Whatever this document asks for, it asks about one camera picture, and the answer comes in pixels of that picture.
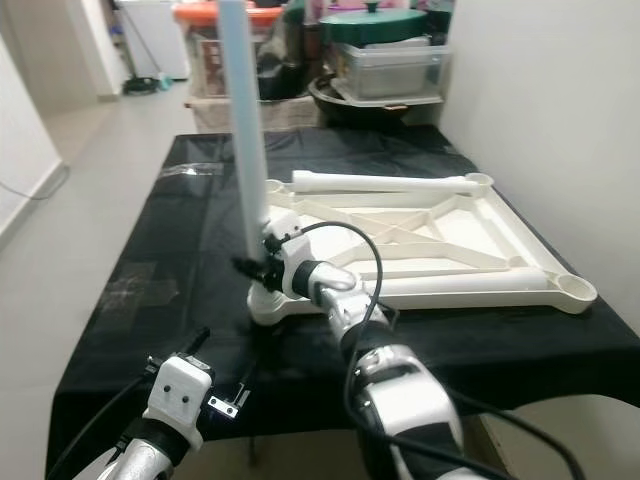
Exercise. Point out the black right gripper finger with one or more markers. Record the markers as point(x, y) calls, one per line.
point(250, 268)

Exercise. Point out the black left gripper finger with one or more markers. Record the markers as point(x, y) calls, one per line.
point(195, 345)

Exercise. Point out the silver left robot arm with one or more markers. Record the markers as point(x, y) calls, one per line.
point(150, 465)

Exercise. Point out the black tablecloth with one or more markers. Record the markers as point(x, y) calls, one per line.
point(120, 350)

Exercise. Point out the large clear tape patch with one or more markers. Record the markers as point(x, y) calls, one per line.
point(140, 285)

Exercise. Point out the small clear tape patch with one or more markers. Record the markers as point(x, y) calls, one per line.
point(195, 170)

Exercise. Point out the beige patterned bench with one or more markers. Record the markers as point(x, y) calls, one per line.
point(220, 115)

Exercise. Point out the black round basin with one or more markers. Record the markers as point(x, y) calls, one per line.
point(360, 112)

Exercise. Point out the black plastic bag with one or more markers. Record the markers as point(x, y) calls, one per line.
point(290, 75)

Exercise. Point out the dark floor mop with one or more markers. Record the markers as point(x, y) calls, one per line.
point(145, 86)

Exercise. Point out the cream plastic table top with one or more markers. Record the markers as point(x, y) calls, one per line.
point(480, 225)

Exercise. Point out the clear box with orange lid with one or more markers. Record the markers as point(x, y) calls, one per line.
point(198, 55)

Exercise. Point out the clear plastic storage container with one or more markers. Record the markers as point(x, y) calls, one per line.
point(395, 70)

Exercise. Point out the white appliance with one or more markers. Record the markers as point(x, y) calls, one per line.
point(165, 40)

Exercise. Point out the green pot lid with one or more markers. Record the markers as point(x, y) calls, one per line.
point(375, 25)

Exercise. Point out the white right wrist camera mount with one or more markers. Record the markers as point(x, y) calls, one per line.
point(285, 235)

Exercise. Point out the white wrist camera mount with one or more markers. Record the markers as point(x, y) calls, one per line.
point(180, 390)
point(285, 235)

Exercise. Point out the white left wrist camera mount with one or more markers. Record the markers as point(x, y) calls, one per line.
point(180, 390)

